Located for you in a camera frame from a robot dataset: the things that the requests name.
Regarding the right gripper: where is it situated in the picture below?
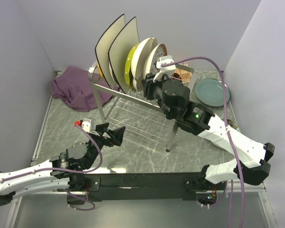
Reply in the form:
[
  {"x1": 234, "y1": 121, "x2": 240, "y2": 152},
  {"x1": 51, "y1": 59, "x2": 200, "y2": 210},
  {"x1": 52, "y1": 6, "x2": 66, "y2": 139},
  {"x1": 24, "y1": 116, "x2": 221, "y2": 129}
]
[{"x1": 141, "y1": 71, "x2": 173, "y2": 120}]

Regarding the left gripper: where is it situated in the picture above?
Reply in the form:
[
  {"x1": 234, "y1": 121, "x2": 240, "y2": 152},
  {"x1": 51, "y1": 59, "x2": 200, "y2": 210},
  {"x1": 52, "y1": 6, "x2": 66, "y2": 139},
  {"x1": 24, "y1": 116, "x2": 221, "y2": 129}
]
[{"x1": 85, "y1": 123, "x2": 126, "y2": 169}]

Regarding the teal round plate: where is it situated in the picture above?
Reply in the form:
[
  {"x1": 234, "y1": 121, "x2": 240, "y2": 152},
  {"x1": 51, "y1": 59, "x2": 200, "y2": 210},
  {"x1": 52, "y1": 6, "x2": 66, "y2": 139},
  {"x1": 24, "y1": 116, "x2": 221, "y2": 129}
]
[{"x1": 194, "y1": 78, "x2": 224, "y2": 107}]

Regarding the mint floral plate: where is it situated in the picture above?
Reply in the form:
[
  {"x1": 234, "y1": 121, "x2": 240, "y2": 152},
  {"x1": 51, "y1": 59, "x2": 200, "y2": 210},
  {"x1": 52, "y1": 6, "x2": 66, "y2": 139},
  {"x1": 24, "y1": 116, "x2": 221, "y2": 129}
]
[{"x1": 227, "y1": 119, "x2": 241, "y2": 132}]

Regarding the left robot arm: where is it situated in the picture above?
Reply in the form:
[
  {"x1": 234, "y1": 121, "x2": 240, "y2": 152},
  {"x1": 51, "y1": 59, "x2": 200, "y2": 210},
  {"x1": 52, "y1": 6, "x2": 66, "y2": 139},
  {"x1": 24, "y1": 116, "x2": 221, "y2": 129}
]
[{"x1": 0, "y1": 121, "x2": 126, "y2": 206}]

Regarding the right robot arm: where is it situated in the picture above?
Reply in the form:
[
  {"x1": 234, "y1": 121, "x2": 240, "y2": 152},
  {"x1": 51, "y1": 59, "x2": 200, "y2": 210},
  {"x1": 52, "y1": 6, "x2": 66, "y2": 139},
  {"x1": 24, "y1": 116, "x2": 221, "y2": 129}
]
[{"x1": 142, "y1": 73, "x2": 275, "y2": 190}]

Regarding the metal dish rack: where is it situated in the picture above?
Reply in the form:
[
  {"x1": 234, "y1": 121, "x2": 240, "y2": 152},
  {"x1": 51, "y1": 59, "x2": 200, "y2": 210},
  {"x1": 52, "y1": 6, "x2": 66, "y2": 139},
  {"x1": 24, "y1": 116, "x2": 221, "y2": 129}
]
[{"x1": 87, "y1": 61, "x2": 198, "y2": 152}]

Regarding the white ribbed plate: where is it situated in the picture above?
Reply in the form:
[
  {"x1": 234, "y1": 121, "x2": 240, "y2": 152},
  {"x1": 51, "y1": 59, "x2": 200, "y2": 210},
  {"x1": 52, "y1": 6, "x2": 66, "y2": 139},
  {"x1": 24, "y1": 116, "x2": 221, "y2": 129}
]
[{"x1": 142, "y1": 46, "x2": 156, "y2": 91}]

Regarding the green polka dot plate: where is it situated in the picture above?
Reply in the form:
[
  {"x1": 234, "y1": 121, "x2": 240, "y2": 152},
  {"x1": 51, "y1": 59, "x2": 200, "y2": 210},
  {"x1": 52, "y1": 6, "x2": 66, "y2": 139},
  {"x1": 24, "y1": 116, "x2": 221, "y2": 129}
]
[{"x1": 124, "y1": 43, "x2": 140, "y2": 90}]

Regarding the wooden compartment tray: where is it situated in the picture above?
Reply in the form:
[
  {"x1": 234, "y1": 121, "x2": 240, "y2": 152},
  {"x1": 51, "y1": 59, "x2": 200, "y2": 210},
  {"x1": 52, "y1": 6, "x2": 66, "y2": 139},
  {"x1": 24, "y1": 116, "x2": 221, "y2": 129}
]
[{"x1": 172, "y1": 63, "x2": 194, "y2": 84}]

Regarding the floral patterned plate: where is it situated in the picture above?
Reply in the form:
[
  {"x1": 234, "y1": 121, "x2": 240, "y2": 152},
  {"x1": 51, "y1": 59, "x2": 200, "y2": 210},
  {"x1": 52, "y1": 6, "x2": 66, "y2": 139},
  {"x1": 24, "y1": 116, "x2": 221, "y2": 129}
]
[{"x1": 150, "y1": 43, "x2": 167, "y2": 75}]

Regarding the cream round bowl plate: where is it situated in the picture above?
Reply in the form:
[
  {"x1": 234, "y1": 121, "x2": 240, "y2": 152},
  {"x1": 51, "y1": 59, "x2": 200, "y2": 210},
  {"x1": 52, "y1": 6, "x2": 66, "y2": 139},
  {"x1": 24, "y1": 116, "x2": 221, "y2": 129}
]
[{"x1": 131, "y1": 38, "x2": 158, "y2": 91}]

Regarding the orange plate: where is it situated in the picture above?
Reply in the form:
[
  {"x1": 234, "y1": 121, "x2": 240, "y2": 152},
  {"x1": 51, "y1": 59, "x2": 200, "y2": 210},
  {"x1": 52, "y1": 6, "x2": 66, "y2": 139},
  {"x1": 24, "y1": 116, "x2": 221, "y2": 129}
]
[{"x1": 97, "y1": 64, "x2": 104, "y2": 78}]

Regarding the front square cream plate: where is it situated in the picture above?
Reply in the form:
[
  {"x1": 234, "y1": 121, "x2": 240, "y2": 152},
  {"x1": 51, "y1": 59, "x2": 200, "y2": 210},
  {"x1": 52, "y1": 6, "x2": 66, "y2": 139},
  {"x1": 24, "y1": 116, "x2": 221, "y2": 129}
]
[{"x1": 108, "y1": 17, "x2": 140, "y2": 94}]

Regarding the square cream plate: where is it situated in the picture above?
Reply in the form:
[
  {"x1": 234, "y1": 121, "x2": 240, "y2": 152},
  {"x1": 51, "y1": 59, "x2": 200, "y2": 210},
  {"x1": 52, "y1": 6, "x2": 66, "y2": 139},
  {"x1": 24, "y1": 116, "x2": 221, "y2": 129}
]
[
  {"x1": 95, "y1": 14, "x2": 125, "y2": 89},
  {"x1": 108, "y1": 17, "x2": 140, "y2": 94}
]

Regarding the purple cloth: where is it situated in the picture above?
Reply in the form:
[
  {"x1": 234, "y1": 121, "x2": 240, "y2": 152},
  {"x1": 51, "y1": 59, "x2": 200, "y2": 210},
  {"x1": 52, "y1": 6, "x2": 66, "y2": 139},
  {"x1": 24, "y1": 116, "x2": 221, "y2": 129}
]
[{"x1": 50, "y1": 65, "x2": 114, "y2": 112}]

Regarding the rear square cream plate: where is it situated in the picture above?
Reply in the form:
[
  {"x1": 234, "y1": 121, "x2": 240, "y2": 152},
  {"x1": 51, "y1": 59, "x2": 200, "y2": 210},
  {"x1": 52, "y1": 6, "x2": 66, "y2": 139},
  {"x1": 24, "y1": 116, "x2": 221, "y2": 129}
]
[{"x1": 95, "y1": 14, "x2": 125, "y2": 89}]

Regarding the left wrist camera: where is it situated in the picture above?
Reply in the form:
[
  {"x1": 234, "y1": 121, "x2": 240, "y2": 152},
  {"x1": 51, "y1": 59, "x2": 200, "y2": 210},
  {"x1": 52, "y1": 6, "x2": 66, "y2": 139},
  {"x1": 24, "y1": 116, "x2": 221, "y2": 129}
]
[{"x1": 74, "y1": 118, "x2": 96, "y2": 133}]

